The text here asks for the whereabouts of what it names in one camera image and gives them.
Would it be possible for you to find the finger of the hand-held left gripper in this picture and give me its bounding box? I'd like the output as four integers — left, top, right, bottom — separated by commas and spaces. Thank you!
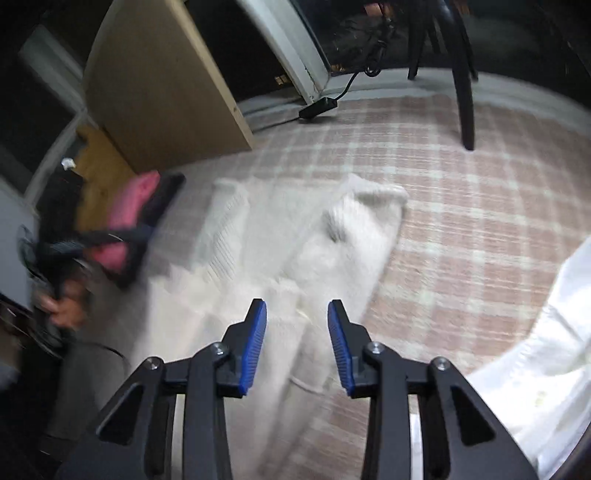
111, 226, 153, 289
136, 172, 186, 232

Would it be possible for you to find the black tripod stand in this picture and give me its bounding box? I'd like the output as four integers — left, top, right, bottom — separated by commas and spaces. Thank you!
406, 0, 478, 151

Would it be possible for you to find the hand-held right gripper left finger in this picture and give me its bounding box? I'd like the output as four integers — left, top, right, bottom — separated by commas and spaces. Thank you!
55, 298, 269, 480

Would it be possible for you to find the white window frame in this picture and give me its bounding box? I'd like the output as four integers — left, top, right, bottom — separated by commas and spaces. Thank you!
238, 0, 331, 104

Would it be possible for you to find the white door frame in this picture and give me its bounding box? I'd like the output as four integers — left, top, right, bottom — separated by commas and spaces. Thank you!
0, 25, 93, 204

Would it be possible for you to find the pink cloth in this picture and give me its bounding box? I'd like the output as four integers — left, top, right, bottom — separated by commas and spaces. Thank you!
88, 171, 162, 273

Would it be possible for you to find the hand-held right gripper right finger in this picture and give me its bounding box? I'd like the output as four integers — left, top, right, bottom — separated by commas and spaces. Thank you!
327, 299, 539, 480

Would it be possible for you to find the wooden board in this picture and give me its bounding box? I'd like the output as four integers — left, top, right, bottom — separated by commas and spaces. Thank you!
83, 0, 254, 174

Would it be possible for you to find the mustard yellow cloth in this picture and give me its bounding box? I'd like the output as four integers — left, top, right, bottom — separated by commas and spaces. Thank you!
74, 124, 139, 217

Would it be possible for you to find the black power cable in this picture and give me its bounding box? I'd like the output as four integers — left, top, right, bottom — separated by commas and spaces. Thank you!
335, 18, 398, 100

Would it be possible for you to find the person's left hand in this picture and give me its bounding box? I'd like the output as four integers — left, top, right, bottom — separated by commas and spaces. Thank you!
39, 272, 88, 330

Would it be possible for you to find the plaid blanket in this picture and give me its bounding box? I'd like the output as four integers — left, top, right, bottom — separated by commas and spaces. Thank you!
60, 90, 591, 480

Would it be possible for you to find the black power adapter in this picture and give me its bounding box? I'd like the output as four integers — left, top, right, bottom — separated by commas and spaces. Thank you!
299, 97, 339, 121

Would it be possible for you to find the white shirt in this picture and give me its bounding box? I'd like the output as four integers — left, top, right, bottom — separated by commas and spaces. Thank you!
464, 235, 591, 480

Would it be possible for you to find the large white towel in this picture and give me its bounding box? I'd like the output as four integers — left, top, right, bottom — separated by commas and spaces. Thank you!
127, 174, 409, 467

